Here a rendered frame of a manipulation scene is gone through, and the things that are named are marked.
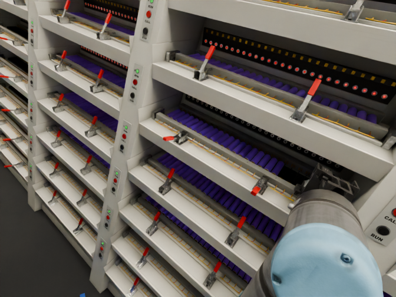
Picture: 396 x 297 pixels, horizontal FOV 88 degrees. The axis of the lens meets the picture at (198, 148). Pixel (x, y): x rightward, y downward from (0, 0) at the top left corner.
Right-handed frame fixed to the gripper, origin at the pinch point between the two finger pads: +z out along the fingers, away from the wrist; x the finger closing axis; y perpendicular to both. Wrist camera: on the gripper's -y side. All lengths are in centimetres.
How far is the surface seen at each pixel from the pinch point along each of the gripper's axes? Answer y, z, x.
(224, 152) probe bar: -2.7, -3.6, 24.3
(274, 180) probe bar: -2.6, -3.6, 9.3
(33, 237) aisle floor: -100, -13, 105
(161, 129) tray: -5.4, -5.3, 46.2
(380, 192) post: 7.1, -8.6, -7.6
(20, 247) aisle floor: -100, -20, 102
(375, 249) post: -3.2, -8.2, -12.5
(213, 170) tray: -7.0, -7.9, 23.8
